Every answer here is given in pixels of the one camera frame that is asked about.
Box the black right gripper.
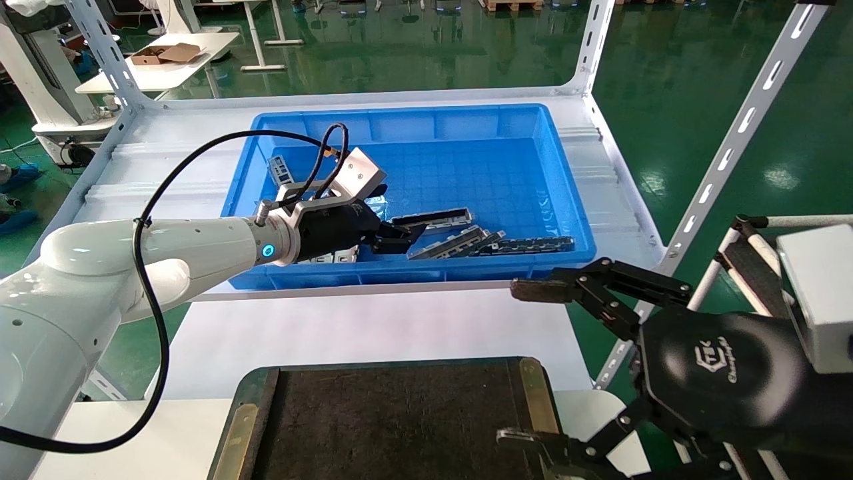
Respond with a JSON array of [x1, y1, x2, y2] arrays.
[[496, 257, 807, 480]]

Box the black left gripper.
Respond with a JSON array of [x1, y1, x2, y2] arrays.
[[298, 185, 427, 262]]

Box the silver slotted metal part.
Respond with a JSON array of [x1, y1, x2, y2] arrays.
[[390, 208, 474, 231]]

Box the black slotted metal part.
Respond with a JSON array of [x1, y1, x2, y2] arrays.
[[476, 236, 575, 257]]

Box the grey brackets right pile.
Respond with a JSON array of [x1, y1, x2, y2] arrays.
[[407, 225, 490, 261]]

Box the blue plastic bin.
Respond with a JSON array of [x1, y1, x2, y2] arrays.
[[221, 103, 597, 291]]

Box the black tray with brass edges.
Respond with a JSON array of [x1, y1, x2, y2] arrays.
[[207, 357, 567, 480]]

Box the white desk with legs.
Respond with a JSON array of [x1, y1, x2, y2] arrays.
[[213, 0, 304, 73]]

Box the white slotted metal rack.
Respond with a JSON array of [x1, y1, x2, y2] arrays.
[[23, 0, 835, 401]]

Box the wooden pallet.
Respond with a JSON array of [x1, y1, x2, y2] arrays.
[[480, 0, 544, 13]]

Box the white rounded desk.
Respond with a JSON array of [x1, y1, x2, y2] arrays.
[[75, 30, 241, 97]]

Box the open flat cardboard box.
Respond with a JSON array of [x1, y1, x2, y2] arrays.
[[130, 42, 204, 66]]

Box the black round floor device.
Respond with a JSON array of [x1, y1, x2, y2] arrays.
[[60, 141, 95, 169]]

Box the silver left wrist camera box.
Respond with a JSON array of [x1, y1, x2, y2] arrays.
[[330, 147, 389, 201]]

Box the grey metal bracket part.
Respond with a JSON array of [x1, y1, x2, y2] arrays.
[[460, 231, 507, 257]]

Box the dark grey perforated bracket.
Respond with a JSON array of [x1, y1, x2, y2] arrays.
[[267, 155, 297, 187]]

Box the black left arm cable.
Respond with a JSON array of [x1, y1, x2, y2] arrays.
[[0, 122, 351, 455]]

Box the white pipe frame cart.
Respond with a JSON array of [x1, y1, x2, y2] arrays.
[[686, 213, 853, 319]]

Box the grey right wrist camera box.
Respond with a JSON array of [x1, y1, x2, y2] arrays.
[[776, 223, 853, 374]]

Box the white machine pedestal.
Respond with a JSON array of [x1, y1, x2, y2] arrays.
[[0, 0, 121, 144]]

